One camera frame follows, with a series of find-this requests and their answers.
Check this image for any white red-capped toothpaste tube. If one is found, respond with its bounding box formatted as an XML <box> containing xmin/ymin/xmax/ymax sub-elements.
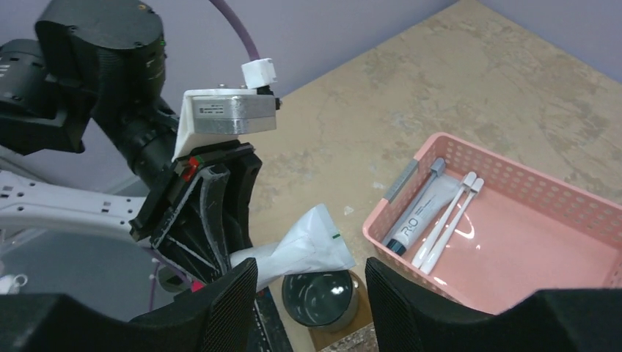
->
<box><xmin>230</xmin><ymin>203</ymin><xmax>355</xmax><ymax>292</ymax></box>

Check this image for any dark green enamel mug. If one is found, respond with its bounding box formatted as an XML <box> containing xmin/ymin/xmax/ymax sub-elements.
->
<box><xmin>282</xmin><ymin>270</ymin><xmax>359</xmax><ymax>332</ymax></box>

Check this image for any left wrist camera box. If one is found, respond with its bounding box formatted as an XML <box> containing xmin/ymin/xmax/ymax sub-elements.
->
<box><xmin>172</xmin><ymin>88</ymin><xmax>277</xmax><ymax>161</ymax></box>

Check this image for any grey capped toothpaste tube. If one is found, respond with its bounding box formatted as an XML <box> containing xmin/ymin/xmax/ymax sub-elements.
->
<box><xmin>381</xmin><ymin>158</ymin><xmax>460</xmax><ymax>255</ymax></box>

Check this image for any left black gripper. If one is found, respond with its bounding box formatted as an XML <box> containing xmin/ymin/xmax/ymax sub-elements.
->
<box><xmin>130</xmin><ymin>142</ymin><xmax>262</xmax><ymax>284</ymax></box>

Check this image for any pink plastic basket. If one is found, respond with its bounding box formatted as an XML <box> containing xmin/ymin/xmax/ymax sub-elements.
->
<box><xmin>362</xmin><ymin>133</ymin><xmax>621</xmax><ymax>313</ymax></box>

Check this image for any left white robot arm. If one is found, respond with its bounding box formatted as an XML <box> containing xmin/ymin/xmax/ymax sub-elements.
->
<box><xmin>1</xmin><ymin>1</ymin><xmax>280</xmax><ymax>284</ymax></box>

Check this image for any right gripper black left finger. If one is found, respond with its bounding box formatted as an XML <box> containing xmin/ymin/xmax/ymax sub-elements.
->
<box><xmin>1</xmin><ymin>258</ymin><xmax>257</xmax><ymax>351</ymax></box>

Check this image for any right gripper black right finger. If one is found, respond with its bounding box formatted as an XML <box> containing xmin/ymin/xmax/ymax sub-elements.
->
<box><xmin>365</xmin><ymin>257</ymin><xmax>621</xmax><ymax>351</ymax></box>

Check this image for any black aluminium base frame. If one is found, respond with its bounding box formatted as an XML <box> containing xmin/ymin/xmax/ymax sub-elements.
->
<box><xmin>0</xmin><ymin>228</ymin><xmax>294</xmax><ymax>352</ymax></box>

